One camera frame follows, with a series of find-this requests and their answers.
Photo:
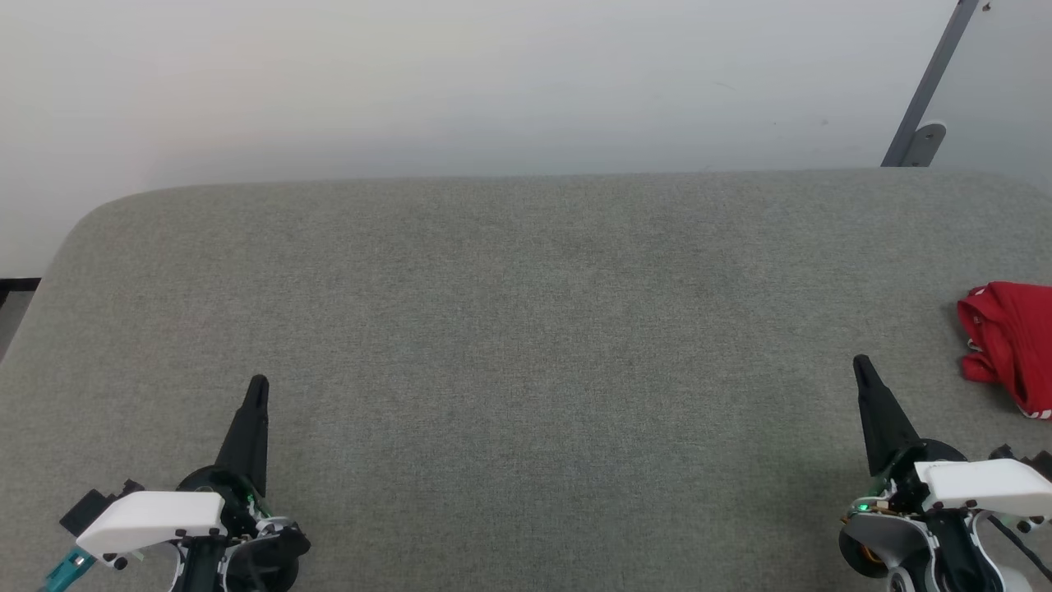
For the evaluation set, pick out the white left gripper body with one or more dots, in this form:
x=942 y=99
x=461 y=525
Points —
x=148 y=518

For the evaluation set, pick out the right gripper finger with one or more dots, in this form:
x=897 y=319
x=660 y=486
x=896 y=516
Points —
x=888 y=427

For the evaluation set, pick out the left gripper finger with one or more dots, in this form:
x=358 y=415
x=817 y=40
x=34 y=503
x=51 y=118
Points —
x=251 y=436

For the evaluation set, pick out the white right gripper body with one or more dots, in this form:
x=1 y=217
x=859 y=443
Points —
x=986 y=485

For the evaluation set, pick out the red white sports jersey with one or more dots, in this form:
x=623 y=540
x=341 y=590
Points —
x=1015 y=337

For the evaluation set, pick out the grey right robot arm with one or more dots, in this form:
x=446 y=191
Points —
x=883 y=543

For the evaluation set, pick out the black skirting strip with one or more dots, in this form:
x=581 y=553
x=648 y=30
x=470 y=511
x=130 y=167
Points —
x=18 y=292

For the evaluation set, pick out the grey fabric sofa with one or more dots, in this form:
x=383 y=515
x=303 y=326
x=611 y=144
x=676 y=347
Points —
x=526 y=370

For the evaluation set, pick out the grey slanted metal bar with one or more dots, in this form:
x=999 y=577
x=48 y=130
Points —
x=937 y=74

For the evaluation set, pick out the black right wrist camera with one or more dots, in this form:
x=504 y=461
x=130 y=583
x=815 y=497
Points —
x=1042 y=462

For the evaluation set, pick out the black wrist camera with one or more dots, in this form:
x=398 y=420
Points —
x=86 y=510
x=1042 y=462

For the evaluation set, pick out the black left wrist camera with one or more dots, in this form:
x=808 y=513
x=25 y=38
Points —
x=86 y=510

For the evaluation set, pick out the teal left camera connector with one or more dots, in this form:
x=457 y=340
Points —
x=70 y=567

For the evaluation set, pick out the grey metal bar bracket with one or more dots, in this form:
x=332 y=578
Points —
x=927 y=144

